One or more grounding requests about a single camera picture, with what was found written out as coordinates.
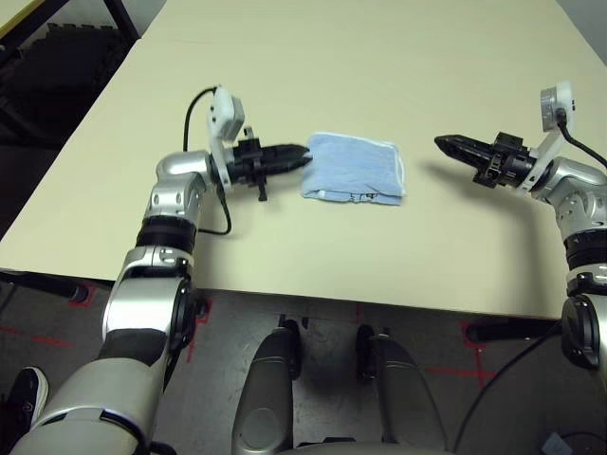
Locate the gray robot foot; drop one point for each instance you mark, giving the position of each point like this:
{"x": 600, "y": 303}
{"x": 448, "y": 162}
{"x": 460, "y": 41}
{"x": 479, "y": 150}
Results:
{"x": 265, "y": 393}
{"x": 403, "y": 393}

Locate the gray left robot foot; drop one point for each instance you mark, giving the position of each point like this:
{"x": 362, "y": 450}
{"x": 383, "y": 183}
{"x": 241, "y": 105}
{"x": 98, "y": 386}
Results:
{"x": 265, "y": 393}

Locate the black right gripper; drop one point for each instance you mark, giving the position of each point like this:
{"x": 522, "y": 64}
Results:
{"x": 505, "y": 161}

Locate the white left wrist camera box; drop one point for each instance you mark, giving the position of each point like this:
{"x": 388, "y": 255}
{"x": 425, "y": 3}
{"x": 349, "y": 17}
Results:
{"x": 225, "y": 114}

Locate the black sneaker white sole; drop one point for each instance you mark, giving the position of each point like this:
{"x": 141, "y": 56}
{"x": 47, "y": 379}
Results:
{"x": 26, "y": 398}

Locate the light blue terry towel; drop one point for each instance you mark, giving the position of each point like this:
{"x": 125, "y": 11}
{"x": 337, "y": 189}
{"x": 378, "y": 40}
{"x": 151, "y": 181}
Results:
{"x": 351, "y": 166}

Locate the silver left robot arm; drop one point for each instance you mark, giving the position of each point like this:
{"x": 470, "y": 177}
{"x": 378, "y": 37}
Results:
{"x": 156, "y": 284}

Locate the red floor tape cross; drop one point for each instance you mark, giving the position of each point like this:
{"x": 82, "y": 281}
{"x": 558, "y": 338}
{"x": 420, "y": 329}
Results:
{"x": 476, "y": 369}
{"x": 191, "y": 348}

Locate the black table leg foot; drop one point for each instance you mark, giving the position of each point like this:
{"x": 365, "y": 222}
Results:
{"x": 203, "y": 310}
{"x": 42, "y": 284}
{"x": 512, "y": 330}

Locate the black metal frame leg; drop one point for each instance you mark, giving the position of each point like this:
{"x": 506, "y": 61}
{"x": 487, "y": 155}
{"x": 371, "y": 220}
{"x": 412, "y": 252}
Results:
{"x": 125, "y": 19}

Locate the beige side table black frame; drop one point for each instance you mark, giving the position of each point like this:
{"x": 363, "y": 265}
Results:
{"x": 12, "y": 23}

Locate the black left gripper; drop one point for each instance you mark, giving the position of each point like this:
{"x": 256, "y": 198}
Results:
{"x": 246, "y": 163}

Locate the black foam floor mat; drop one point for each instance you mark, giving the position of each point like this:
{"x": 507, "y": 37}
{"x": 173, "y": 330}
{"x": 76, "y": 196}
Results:
{"x": 61, "y": 61}

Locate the gray right robot foot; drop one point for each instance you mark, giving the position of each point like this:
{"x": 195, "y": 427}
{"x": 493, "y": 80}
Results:
{"x": 403, "y": 393}

